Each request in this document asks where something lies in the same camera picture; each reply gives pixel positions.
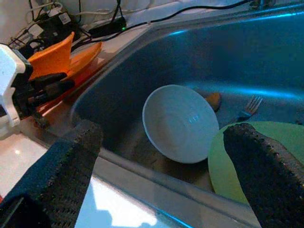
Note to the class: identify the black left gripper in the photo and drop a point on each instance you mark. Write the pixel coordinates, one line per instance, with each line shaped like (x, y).
(22, 95)

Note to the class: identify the orange plastic plate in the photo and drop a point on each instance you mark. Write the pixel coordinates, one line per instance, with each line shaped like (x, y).
(83, 59)

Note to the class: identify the flat black power adapter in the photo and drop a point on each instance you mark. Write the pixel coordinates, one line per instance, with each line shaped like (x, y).
(109, 26)

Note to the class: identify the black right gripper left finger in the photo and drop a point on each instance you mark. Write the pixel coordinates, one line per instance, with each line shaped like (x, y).
(64, 175)

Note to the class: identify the white ceramic bowl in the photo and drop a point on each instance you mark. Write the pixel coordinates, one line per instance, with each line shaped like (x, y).
(180, 123)

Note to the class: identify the orange scrub sponge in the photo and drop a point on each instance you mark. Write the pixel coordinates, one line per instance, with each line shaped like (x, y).
(213, 99)

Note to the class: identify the green plate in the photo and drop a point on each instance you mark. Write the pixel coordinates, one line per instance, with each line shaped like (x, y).
(218, 166)

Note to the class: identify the metal fork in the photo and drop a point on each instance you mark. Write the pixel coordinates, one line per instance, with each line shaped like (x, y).
(251, 105)

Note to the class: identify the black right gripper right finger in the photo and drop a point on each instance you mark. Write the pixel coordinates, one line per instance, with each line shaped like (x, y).
(268, 180)

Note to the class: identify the stainless steel sink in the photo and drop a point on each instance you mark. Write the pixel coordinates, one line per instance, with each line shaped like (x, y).
(213, 59)

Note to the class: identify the black charger with white label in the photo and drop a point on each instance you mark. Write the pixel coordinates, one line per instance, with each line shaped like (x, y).
(59, 21)

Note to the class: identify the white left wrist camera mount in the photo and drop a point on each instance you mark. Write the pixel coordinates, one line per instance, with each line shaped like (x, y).
(7, 78)

